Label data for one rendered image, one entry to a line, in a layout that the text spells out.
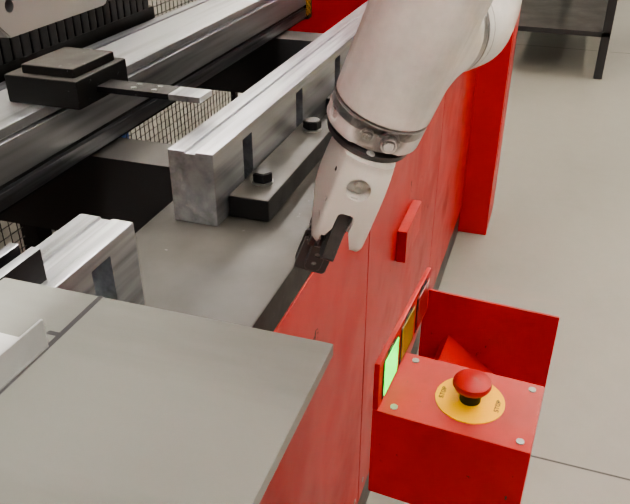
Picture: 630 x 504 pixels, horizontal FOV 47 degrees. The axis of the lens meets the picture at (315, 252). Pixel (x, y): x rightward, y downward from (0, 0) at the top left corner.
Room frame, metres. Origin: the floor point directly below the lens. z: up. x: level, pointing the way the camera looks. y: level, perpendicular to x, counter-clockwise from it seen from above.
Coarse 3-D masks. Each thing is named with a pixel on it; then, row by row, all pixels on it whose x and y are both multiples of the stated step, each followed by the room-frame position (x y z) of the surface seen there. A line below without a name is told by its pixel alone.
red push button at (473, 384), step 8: (456, 376) 0.58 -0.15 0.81; (464, 376) 0.58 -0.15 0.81; (472, 376) 0.58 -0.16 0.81; (480, 376) 0.58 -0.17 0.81; (456, 384) 0.57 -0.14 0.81; (464, 384) 0.56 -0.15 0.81; (472, 384) 0.56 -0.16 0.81; (480, 384) 0.56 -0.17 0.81; (488, 384) 0.57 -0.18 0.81; (464, 392) 0.56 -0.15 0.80; (472, 392) 0.56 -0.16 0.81; (480, 392) 0.56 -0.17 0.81; (488, 392) 0.56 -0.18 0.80; (464, 400) 0.57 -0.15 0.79; (472, 400) 0.56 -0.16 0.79; (480, 400) 0.57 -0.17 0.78
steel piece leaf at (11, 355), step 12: (36, 324) 0.37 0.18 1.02; (0, 336) 0.39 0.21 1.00; (12, 336) 0.39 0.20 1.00; (24, 336) 0.36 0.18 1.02; (36, 336) 0.37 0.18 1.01; (0, 348) 0.37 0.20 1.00; (12, 348) 0.35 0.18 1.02; (24, 348) 0.36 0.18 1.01; (36, 348) 0.37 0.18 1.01; (0, 360) 0.34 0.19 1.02; (12, 360) 0.35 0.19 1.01; (24, 360) 0.36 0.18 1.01; (0, 372) 0.34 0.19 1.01; (12, 372) 0.35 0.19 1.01; (0, 384) 0.34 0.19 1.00
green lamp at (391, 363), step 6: (396, 342) 0.60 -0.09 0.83; (396, 348) 0.60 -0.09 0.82; (390, 354) 0.58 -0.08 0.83; (396, 354) 0.60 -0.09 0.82; (390, 360) 0.58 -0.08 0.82; (396, 360) 0.61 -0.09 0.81; (390, 366) 0.59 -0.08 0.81; (396, 366) 0.61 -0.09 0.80; (390, 372) 0.59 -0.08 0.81; (384, 378) 0.57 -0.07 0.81; (390, 378) 0.59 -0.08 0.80; (384, 384) 0.57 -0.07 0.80; (384, 390) 0.57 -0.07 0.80
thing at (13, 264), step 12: (0, 252) 0.50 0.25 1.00; (12, 252) 0.51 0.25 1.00; (24, 252) 0.50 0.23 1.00; (36, 252) 0.50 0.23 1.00; (0, 264) 0.49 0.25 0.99; (12, 264) 0.48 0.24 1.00; (24, 264) 0.49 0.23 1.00; (36, 264) 0.50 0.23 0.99; (0, 276) 0.47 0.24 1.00; (12, 276) 0.48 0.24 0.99; (24, 276) 0.49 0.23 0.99; (36, 276) 0.50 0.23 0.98
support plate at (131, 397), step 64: (0, 320) 0.41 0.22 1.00; (64, 320) 0.41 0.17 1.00; (128, 320) 0.41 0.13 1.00; (192, 320) 0.41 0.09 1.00; (64, 384) 0.34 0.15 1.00; (128, 384) 0.34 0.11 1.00; (192, 384) 0.34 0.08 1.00; (256, 384) 0.34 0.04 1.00; (0, 448) 0.29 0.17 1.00; (64, 448) 0.29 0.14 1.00; (128, 448) 0.29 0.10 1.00; (192, 448) 0.29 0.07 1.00; (256, 448) 0.29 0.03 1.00
